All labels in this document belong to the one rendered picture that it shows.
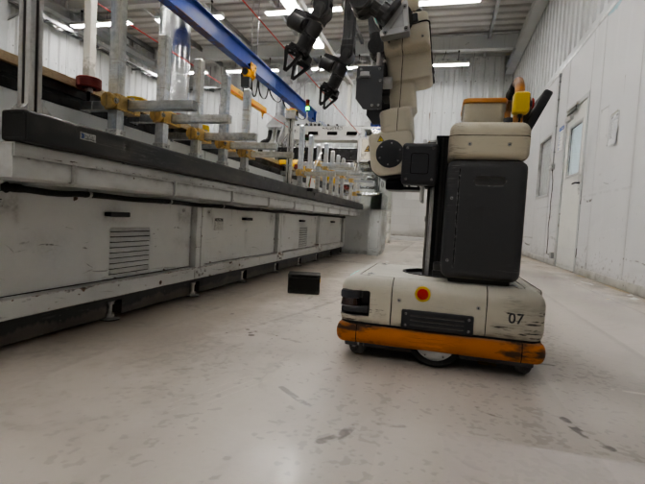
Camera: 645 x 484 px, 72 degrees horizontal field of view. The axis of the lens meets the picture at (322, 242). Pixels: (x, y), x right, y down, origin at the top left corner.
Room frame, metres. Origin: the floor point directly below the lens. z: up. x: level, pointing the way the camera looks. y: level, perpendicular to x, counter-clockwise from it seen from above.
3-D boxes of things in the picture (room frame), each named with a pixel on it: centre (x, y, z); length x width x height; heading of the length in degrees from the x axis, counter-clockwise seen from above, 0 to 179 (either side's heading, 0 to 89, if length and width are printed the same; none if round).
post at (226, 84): (2.21, 0.52, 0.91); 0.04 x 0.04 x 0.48; 75
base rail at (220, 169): (3.60, 0.15, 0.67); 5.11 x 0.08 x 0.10; 165
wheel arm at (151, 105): (1.51, 0.65, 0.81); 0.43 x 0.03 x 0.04; 75
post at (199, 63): (1.97, 0.58, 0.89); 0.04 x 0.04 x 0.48; 75
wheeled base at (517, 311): (1.73, -0.46, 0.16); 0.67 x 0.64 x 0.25; 75
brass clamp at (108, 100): (1.50, 0.70, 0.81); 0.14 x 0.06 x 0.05; 165
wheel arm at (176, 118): (1.75, 0.59, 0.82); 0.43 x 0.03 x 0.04; 75
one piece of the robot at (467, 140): (1.70, -0.55, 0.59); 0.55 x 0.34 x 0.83; 165
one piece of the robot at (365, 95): (1.80, -0.18, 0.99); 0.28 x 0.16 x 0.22; 165
